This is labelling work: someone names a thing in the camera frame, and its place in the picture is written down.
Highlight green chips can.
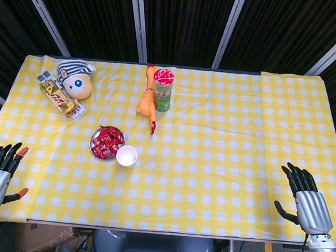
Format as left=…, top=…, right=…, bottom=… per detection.
left=151, top=68, right=177, bottom=113

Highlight white paper cup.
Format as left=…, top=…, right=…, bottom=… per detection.
left=115, top=144, right=139, bottom=168

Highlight orange rubber chicken toy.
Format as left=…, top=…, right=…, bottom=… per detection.
left=135, top=63, right=162, bottom=136

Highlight gold chocolate bar pack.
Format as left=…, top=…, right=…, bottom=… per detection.
left=37, top=79, right=82, bottom=119

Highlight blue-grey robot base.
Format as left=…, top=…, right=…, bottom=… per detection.
left=89, top=228, right=216, bottom=252

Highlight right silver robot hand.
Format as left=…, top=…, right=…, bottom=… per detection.
left=272, top=161, right=336, bottom=236

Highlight plush toy striped hat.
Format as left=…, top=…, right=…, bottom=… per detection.
left=54, top=57, right=97, bottom=101

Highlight white remote grey buttons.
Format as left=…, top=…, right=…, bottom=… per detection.
left=33, top=69, right=90, bottom=123

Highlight round metal plate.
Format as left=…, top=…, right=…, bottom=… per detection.
left=89, top=125, right=127, bottom=162

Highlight yellow checkered tablecloth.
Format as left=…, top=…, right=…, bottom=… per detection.
left=0, top=51, right=336, bottom=245

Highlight brown cardboard box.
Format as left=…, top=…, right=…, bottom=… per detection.
left=13, top=222, right=92, bottom=252

